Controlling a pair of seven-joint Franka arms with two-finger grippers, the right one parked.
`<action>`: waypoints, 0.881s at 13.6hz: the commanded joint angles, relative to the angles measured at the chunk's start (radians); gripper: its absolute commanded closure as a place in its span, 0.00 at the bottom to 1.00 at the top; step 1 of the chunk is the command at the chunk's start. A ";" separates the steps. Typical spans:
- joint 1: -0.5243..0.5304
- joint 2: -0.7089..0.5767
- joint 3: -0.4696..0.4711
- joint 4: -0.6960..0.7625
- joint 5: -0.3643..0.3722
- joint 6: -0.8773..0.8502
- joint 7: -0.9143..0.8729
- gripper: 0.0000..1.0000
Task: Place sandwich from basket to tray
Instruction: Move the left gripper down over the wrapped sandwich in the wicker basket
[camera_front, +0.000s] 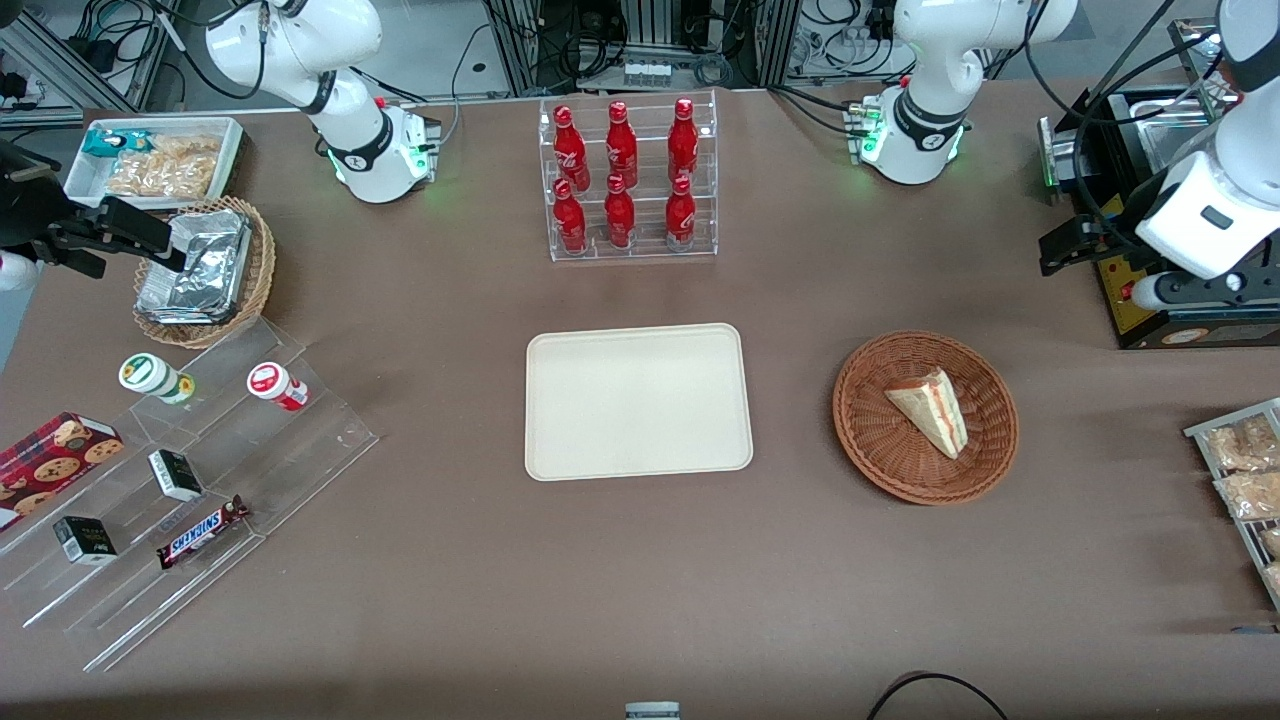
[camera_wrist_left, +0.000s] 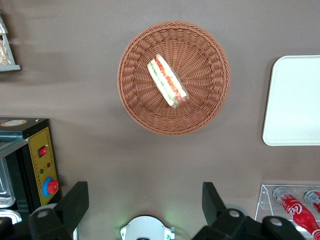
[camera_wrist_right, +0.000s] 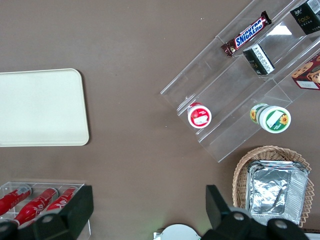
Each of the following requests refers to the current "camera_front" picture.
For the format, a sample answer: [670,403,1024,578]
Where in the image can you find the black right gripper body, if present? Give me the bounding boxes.
[0,138,101,267]

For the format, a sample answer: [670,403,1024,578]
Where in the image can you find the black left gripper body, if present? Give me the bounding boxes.
[1085,190,1166,269]

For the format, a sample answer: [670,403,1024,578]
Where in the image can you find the triangular sandwich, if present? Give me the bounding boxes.
[884,368,969,460]

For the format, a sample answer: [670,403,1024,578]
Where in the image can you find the light wicker basket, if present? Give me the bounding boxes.
[132,196,277,350]

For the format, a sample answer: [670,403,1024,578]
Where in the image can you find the brown round wicker basket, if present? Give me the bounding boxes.
[833,331,1019,505]

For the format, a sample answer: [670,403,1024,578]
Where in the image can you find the beige plastic tray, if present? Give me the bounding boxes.
[525,323,754,482]

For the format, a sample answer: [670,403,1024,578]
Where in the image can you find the white rectangular snack bin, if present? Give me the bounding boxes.
[64,116,247,208]

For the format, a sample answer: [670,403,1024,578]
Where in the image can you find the clear bag of crackers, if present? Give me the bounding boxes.
[105,135,222,199]

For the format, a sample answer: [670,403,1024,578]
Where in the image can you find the silver foil packs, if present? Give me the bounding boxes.
[136,209,252,326]

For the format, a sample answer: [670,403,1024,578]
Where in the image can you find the teal snack packet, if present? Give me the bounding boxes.
[82,129,153,158]

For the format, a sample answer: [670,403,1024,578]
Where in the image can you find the black hot food warmer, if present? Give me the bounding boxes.
[1037,18,1280,351]

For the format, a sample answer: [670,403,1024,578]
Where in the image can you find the steel warmer pan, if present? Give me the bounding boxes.
[1130,96,1237,176]

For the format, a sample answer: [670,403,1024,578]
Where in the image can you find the green lid white cup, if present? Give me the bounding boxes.
[118,353,197,407]

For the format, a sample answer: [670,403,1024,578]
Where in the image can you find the red plaid cookie box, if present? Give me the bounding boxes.
[0,411,127,533]

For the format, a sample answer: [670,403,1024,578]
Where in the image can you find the red lid white cup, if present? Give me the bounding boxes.
[246,361,310,413]

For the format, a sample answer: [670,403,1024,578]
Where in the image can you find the small black box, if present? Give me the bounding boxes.
[52,515,119,567]
[147,449,205,503]

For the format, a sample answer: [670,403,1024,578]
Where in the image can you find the clear acrylic stepped display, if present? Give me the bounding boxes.
[0,317,380,674]

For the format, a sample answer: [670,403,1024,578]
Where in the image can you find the snickers chocolate bar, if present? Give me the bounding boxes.
[156,495,252,572]

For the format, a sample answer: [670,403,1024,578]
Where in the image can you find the red cola bottle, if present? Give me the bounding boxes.
[604,174,637,250]
[605,101,640,188]
[664,175,698,252]
[667,98,700,183]
[553,106,592,191]
[553,179,589,255]

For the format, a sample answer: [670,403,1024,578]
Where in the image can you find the clear acrylic bottle rack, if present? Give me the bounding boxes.
[538,89,719,264]

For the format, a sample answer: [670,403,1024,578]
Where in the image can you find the grey wire rack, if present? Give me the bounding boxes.
[1184,397,1280,613]

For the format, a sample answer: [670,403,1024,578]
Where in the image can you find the black cable loop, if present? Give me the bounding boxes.
[864,671,1011,720]

